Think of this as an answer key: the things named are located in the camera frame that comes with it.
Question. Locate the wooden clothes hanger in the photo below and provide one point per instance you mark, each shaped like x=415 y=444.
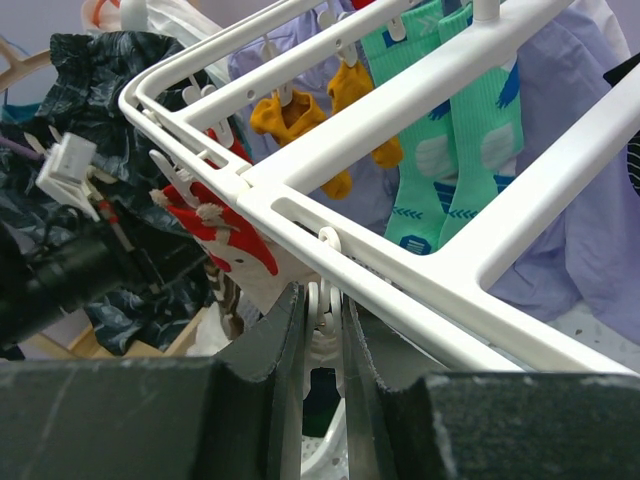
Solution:
x=20 y=66

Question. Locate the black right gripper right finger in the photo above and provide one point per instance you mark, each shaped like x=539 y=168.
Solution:
x=408 y=418

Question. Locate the cream red chicken sock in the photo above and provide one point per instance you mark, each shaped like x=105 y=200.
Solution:
x=235 y=245

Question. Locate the orange plastic hanger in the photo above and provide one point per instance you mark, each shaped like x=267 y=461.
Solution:
x=96 y=12

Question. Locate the mint green patterned sock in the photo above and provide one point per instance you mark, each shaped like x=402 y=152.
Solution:
x=428 y=169
x=488 y=135

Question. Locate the white plastic sock hanger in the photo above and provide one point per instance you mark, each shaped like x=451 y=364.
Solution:
x=196 y=106

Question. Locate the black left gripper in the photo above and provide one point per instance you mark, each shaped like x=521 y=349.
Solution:
x=40 y=287

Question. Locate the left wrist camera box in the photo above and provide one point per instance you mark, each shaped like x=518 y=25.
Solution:
x=63 y=175

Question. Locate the white perforated plastic basket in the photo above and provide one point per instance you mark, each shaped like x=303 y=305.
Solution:
x=327 y=457

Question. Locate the white plastic bag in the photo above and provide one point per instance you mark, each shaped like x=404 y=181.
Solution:
x=178 y=19

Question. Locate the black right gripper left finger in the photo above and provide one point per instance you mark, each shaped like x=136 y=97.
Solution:
x=234 y=415

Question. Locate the lavender shirt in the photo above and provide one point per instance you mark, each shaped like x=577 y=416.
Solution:
x=456 y=280

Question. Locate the black white striped sock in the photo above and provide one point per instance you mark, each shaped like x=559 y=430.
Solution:
x=613 y=77

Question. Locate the dark patterned shirt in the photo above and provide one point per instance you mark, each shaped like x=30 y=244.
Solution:
x=91 y=74

